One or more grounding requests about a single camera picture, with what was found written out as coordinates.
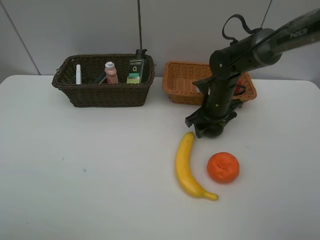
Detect dark green pump bottle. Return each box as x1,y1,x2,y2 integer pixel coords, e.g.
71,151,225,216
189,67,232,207
126,49,149,84

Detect white marker pink cap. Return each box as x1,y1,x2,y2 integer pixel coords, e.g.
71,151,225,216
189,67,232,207
75,64,82,85

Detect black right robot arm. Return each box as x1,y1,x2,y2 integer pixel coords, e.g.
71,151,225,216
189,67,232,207
185,9,320,138

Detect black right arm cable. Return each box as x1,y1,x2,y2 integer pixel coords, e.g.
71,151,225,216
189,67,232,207
221,14,263,45

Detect pink bottle white cap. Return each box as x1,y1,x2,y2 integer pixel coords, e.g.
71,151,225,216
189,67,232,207
104,61,119,84

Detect dark brown wicker basket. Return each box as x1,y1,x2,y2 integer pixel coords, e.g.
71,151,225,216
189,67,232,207
52,53,155,108

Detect dark mangosteen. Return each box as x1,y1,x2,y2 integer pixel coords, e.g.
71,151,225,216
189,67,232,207
204,124,224,138

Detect yellow banana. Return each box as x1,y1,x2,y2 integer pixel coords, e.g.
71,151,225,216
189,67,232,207
175,131,219,201

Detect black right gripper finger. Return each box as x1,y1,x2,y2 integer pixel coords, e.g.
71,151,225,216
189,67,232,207
219,116,236,134
194,123,208,139

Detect light orange wicker basket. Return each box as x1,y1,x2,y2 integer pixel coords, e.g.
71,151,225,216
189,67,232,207
162,61,257,106

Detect green whiteboard eraser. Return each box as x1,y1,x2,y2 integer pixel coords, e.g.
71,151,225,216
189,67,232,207
93,72,107,85

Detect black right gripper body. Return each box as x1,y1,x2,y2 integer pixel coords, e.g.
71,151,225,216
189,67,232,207
185,73,241,127

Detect orange tangerine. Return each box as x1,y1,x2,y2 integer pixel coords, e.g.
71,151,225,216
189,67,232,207
206,152,240,184

